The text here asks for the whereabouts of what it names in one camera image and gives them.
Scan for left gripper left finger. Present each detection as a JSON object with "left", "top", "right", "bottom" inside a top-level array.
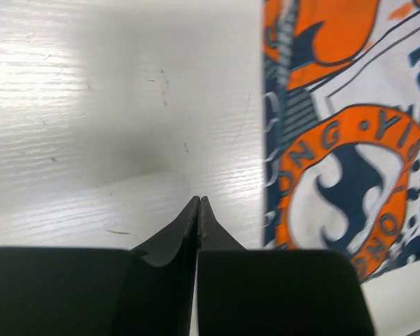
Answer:
[{"left": 0, "top": 197, "right": 200, "bottom": 335}]

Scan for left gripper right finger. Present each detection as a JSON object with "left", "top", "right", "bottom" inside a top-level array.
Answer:
[{"left": 197, "top": 197, "right": 375, "bottom": 335}]

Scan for colourful patterned shorts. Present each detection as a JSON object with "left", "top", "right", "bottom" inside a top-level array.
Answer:
[{"left": 262, "top": 1, "right": 420, "bottom": 281}]

